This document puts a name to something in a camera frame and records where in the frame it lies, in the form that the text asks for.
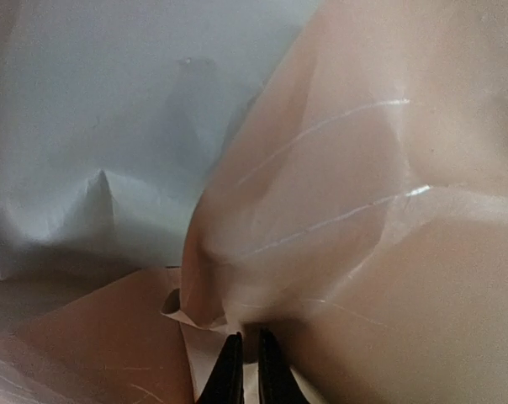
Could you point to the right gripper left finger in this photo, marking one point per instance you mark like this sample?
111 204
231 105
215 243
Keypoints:
225 383

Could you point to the peach wrapping paper sheet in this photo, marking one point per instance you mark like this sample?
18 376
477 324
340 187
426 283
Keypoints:
174 172

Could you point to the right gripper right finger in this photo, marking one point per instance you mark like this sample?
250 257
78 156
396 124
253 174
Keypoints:
276 382

